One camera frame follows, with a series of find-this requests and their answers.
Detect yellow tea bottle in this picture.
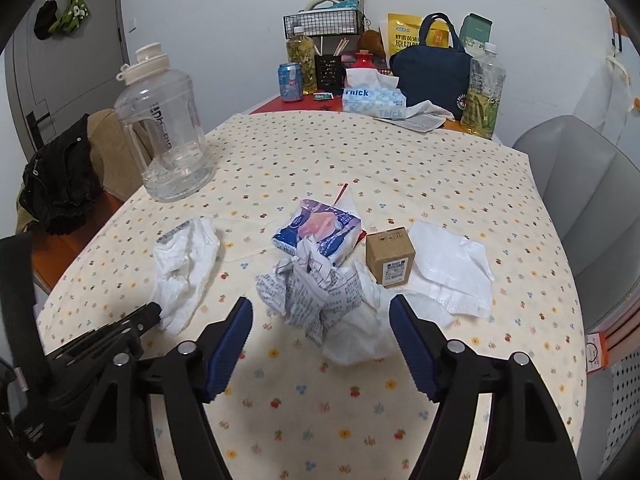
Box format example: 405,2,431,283
285,25,316,95

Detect wooden chopsticks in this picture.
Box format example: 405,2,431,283
320,35,352,57

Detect red jar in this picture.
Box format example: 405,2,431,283
349,49,382,72

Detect navy lunch bag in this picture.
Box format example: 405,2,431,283
389,12,474,117

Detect small cardboard box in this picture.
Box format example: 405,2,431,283
365,227,417,289

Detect orange box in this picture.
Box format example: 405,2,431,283
584,310,640,377

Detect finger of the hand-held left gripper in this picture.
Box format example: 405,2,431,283
45,302,162,368

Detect white plastic bag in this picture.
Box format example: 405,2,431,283
322,260,453,367

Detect black hanging hat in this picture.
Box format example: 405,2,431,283
33,0,60,40

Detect blue and white tissue box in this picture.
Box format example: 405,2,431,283
342,68,407,119

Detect white tissue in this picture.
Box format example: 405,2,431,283
152,217,221,334
409,219,496,319

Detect green hanging toy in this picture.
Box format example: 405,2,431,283
56,0,92,34

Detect grey door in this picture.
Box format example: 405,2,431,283
0,0,128,153

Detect printed paper leaflet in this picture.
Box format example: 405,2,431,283
379,100,457,134

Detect yellow snack bag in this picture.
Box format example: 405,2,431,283
384,13,452,57

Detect blue tissue packet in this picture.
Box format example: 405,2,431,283
272,199,362,267

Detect green carton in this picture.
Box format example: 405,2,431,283
459,13,494,56

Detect red and white wrapper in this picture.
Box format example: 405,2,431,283
336,182,369,252

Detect clear bottle with yellow drink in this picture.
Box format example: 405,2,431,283
460,42,507,140

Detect black garment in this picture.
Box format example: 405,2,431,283
17,114,107,236

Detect large clear water jug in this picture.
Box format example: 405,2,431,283
114,43,216,204

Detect tan corduroy cloth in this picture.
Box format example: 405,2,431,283
87,108,157,202

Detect grey chair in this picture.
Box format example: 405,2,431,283
512,114,640,332

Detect printed paper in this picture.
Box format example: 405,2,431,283
256,239,382,347

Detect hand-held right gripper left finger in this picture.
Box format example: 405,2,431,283
65,297,253,480

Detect black wire basket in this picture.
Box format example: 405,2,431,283
282,8,364,39

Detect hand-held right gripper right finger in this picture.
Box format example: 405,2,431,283
389,296,583,480

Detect blue drink can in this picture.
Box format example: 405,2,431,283
277,62,305,104

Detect black pen holder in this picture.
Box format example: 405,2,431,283
314,54,344,94

